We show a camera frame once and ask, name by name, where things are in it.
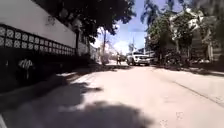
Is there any person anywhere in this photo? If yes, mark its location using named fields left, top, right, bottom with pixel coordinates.
left=115, top=54, right=122, bottom=66

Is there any pole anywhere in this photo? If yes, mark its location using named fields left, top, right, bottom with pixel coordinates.
left=101, top=29, right=108, bottom=65

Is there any white car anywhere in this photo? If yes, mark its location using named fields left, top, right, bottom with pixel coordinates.
left=125, top=51, right=152, bottom=67

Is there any pale concrete road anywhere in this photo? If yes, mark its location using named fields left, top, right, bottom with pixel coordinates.
left=0, top=61, right=224, bottom=128

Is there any large dark tree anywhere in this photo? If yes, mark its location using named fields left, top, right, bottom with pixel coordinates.
left=33, top=0, right=137, bottom=44

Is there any row of trees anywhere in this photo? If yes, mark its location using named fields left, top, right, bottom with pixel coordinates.
left=139, top=0, right=224, bottom=66

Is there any grey pavement strip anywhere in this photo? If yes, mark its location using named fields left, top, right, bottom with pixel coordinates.
left=0, top=64, right=101, bottom=113

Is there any pale building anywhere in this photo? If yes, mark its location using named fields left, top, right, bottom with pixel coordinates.
left=169, top=8, right=224, bottom=63

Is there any white wall with lattice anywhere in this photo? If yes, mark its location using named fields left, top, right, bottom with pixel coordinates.
left=0, top=0, right=101, bottom=84

